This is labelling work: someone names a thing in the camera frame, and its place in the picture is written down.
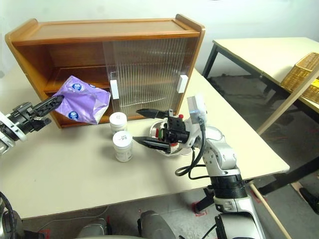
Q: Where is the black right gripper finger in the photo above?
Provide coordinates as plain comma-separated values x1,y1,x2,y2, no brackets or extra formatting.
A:
136,108,169,120
132,135,172,154

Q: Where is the brown wooden cabinet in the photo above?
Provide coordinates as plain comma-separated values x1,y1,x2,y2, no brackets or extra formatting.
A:
4,13,206,129

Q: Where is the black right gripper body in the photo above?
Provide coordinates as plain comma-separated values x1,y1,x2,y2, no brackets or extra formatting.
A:
165,109,191,146

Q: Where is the woven wicker basket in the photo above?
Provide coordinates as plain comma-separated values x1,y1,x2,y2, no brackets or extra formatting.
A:
281,51,319,91
300,79,319,104

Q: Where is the white door handle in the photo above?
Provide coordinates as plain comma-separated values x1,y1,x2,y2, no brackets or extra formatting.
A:
177,74,188,94
109,79,119,101

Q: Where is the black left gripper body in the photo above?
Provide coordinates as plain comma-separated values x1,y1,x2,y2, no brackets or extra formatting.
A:
9,102,52,135

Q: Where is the clear glass bowl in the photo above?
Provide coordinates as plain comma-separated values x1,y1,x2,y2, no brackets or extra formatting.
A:
149,119,194,157

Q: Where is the slanted wooden beam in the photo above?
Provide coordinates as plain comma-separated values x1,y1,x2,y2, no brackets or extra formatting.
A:
256,72,319,136

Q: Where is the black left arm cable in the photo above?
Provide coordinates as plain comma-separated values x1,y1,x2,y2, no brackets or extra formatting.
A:
0,191,18,239

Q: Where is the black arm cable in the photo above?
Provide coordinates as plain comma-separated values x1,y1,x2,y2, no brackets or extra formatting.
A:
175,117,212,180
0,191,18,239

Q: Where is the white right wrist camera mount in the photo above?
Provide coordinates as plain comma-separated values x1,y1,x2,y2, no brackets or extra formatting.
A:
183,94,209,150

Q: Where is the white plastic bottle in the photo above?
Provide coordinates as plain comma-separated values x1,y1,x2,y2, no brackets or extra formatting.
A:
109,112,128,134
112,131,133,163

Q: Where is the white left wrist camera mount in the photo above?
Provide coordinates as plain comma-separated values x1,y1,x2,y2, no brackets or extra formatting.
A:
0,112,27,143

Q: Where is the beige table with black legs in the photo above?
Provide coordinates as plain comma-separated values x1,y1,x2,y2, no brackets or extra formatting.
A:
201,37,319,114

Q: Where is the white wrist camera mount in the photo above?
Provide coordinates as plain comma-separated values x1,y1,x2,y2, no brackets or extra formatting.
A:
183,94,209,150
0,112,27,143

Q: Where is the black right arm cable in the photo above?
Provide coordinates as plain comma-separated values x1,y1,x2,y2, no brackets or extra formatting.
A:
175,117,212,180

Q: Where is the black table leg frame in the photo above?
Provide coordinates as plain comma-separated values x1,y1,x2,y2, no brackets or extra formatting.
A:
194,159,319,212

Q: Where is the dark grey rounded shape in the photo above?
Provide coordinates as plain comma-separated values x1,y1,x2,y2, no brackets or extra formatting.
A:
137,210,176,239
77,218,110,239

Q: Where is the purple tissue pack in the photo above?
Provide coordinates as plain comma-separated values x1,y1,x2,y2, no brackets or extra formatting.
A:
53,75,112,125

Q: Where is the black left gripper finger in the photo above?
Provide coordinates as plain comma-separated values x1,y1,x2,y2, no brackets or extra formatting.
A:
34,100,63,118
36,96,64,111

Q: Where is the thin wooden stick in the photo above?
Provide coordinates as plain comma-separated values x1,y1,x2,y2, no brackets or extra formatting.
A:
249,183,292,239

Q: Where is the ribbed clear sliding door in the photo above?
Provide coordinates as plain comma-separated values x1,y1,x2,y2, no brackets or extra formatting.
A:
102,39,186,114
111,37,200,118

